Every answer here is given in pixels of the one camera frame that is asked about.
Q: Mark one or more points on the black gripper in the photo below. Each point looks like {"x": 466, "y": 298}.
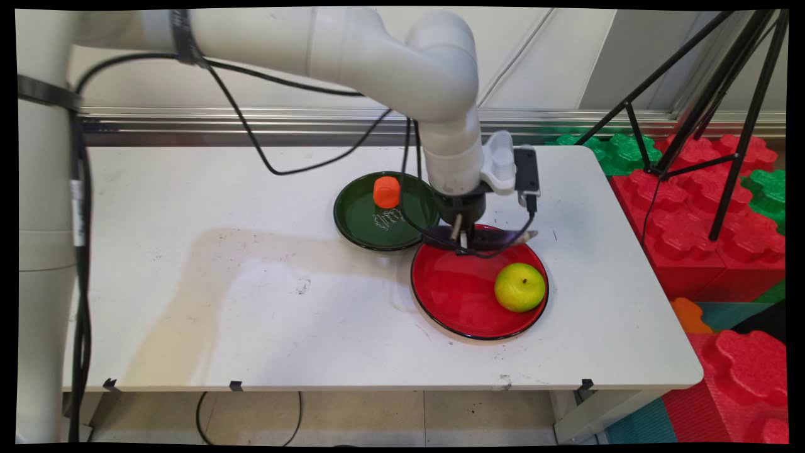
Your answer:
{"x": 462, "y": 204}

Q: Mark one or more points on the dark purple toy eggplant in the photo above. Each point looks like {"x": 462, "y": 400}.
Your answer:
{"x": 497, "y": 239}

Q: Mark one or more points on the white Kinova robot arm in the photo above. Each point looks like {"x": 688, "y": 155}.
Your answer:
{"x": 377, "y": 50}

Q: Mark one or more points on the red plate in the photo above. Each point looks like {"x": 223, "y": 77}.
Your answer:
{"x": 459, "y": 292}

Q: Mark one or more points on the yellow-green toy apple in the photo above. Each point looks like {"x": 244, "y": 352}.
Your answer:
{"x": 519, "y": 287}

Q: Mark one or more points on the dark green printed plate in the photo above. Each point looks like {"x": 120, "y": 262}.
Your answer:
{"x": 365, "y": 217}

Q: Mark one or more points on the green foam puzzle block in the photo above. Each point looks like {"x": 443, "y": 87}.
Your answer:
{"x": 619, "y": 154}
{"x": 768, "y": 195}

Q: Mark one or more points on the white table leg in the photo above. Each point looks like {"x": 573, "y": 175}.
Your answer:
{"x": 597, "y": 412}

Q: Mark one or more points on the large red foam block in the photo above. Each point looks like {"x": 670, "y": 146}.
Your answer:
{"x": 685, "y": 220}

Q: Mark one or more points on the orange foam puzzle block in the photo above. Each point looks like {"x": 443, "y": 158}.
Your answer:
{"x": 690, "y": 316}

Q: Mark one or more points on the teal foam mat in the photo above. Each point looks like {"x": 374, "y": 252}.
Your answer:
{"x": 641, "y": 425}

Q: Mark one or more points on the black tripod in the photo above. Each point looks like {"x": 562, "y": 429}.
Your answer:
{"x": 723, "y": 94}

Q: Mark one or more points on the red foam puzzle block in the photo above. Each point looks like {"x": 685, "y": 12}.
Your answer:
{"x": 742, "y": 384}

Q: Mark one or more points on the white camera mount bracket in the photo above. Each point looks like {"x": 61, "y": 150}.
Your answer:
{"x": 500, "y": 163}

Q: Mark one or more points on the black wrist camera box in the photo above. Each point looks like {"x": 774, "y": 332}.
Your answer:
{"x": 526, "y": 170}

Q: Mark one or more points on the aluminium wall rail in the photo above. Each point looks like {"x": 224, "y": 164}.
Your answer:
{"x": 251, "y": 119}

